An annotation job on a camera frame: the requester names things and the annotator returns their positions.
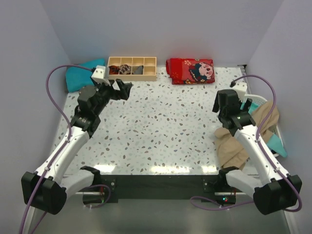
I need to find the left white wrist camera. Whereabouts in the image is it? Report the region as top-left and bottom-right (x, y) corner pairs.
(91, 65), (108, 83)

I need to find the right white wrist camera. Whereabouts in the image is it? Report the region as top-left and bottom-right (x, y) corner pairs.
(230, 81), (248, 102)

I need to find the wooden compartment box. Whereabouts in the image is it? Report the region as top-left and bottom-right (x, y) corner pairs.
(107, 56), (157, 81)

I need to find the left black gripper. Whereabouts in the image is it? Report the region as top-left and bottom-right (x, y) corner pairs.
(94, 79), (132, 116)

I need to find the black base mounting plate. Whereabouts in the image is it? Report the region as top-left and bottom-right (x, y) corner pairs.
(82, 175), (236, 205)

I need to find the folded teal t shirt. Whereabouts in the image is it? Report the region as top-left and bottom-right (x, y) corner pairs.
(65, 58), (105, 93)

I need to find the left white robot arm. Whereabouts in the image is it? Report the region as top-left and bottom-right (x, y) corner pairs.
(21, 79), (133, 215)

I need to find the brown floral fabric item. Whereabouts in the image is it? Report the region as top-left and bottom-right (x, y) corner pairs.
(119, 64), (132, 75)

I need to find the red cartoon folded cloth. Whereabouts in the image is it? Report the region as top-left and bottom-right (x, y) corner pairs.
(166, 58), (215, 85)

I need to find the beige t shirt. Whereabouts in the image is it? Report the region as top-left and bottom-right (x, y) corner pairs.
(214, 100), (287, 169)

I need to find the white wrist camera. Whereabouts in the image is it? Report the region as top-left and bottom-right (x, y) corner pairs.
(230, 81), (248, 102)
(91, 65), (108, 83)

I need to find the orange black fabric item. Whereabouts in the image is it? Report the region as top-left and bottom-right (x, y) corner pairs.
(109, 65), (119, 75)

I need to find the white plastic laundry basket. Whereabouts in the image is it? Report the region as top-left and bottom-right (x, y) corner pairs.
(240, 94), (285, 158)

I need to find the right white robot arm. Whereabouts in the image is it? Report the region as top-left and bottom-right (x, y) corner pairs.
(213, 89), (302, 215)

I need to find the grey fabric item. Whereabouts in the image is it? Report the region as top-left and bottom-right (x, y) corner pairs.
(132, 65), (144, 75)

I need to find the teal shirt in basket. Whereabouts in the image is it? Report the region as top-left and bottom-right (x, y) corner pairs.
(240, 101), (288, 157)

